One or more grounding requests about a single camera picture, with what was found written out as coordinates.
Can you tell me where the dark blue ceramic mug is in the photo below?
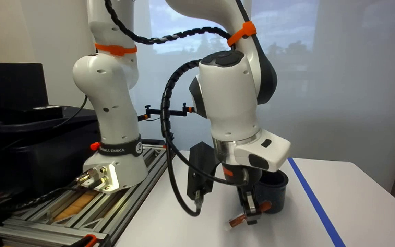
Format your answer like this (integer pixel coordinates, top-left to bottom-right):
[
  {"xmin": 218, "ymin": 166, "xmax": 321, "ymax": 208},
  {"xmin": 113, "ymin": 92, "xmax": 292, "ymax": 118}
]
[{"xmin": 255, "ymin": 170, "xmax": 288, "ymax": 214}]

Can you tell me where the black computer monitor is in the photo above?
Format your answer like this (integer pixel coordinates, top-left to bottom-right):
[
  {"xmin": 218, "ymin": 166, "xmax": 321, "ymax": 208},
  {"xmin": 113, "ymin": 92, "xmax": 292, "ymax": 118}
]
[{"xmin": 0, "ymin": 63, "xmax": 48, "ymax": 110}]

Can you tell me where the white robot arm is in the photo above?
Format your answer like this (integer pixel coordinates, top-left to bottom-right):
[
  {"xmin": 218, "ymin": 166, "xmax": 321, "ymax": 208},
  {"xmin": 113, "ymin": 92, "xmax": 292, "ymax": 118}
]
[{"xmin": 73, "ymin": 0, "xmax": 291, "ymax": 227}]

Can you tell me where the black control box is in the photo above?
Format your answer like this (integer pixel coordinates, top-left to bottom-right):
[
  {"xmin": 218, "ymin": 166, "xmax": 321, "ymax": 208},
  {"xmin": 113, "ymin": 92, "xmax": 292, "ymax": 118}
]
[{"xmin": 0, "ymin": 107, "xmax": 99, "ymax": 223}]

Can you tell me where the red marker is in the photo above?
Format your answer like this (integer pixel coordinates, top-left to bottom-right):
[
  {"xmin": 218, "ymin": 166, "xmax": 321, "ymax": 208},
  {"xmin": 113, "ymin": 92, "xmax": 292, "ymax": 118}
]
[{"xmin": 229, "ymin": 201, "xmax": 272, "ymax": 229}]

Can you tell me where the aluminium mounting rail frame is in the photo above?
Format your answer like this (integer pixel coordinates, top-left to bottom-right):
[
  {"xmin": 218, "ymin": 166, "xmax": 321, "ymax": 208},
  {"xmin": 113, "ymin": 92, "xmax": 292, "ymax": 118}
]
[{"xmin": 0, "ymin": 147, "xmax": 166, "ymax": 247}]

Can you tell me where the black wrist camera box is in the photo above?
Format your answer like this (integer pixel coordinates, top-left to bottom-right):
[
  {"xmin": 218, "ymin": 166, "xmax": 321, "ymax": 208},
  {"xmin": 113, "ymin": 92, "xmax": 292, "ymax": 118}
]
[{"xmin": 187, "ymin": 142, "xmax": 217, "ymax": 201}]

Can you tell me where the blue tape line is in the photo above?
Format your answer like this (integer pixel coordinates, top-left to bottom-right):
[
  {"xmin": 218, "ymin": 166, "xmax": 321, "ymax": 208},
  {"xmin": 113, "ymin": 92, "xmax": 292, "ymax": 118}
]
[{"xmin": 288, "ymin": 158, "xmax": 346, "ymax": 247}]

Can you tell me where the black bar with orange clamps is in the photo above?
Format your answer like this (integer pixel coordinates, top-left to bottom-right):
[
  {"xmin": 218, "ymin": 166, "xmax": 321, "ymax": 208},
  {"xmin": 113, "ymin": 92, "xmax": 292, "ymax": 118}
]
[{"xmin": 137, "ymin": 105, "xmax": 196, "ymax": 122}]

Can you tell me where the black corrugated cable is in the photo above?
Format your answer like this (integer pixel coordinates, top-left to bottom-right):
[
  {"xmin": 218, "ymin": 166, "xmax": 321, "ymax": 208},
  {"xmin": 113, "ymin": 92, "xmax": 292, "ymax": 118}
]
[{"xmin": 103, "ymin": 0, "xmax": 252, "ymax": 218}]

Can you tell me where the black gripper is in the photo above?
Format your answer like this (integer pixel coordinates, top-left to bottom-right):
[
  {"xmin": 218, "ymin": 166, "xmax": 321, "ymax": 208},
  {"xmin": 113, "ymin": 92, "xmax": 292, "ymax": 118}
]
[{"xmin": 222, "ymin": 165, "xmax": 262, "ymax": 225}]

